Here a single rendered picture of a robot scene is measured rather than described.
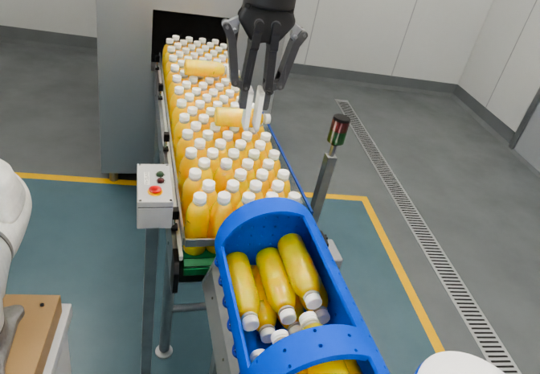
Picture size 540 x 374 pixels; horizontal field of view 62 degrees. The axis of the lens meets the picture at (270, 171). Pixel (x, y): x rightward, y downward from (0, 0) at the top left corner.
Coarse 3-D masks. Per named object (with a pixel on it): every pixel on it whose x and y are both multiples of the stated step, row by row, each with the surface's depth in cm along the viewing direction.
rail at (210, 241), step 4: (188, 240) 135; (192, 240) 135; (196, 240) 135; (200, 240) 136; (204, 240) 136; (208, 240) 137; (212, 240) 137; (188, 244) 135; (192, 244) 136; (196, 244) 136; (200, 244) 137; (204, 244) 137; (208, 244) 137; (212, 244) 138
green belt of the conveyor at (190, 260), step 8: (176, 200) 163; (184, 256) 140; (192, 256) 140; (200, 256) 141; (208, 256) 142; (184, 264) 138; (192, 264) 138; (200, 264) 139; (208, 264) 140; (184, 272) 138; (192, 272) 139; (200, 272) 140
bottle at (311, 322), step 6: (306, 324) 92; (312, 324) 90; (318, 324) 90; (336, 360) 83; (342, 360) 84; (318, 366) 82; (324, 366) 82; (330, 366) 82; (336, 366) 82; (342, 366) 82; (312, 372) 83; (318, 372) 82; (324, 372) 81; (330, 372) 81; (336, 372) 81; (342, 372) 81; (348, 372) 82
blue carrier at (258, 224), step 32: (224, 224) 116; (256, 224) 120; (288, 224) 123; (224, 256) 111; (320, 256) 122; (224, 288) 107; (352, 320) 89; (288, 352) 81; (320, 352) 80; (352, 352) 81
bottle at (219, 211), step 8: (216, 200) 137; (216, 208) 134; (224, 208) 134; (232, 208) 137; (216, 216) 135; (224, 216) 135; (216, 224) 136; (208, 232) 140; (216, 232) 138; (208, 248) 142
